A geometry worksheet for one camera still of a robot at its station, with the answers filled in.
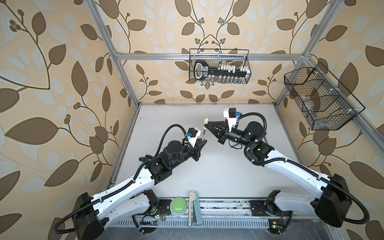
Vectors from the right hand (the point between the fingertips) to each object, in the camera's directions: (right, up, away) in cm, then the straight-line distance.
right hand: (206, 126), depth 63 cm
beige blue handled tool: (-6, -37, +11) cm, 39 cm away
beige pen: (-1, -1, +1) cm, 2 cm away
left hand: (0, -6, +5) cm, 8 cm away
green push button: (-14, -41, +11) cm, 45 cm away
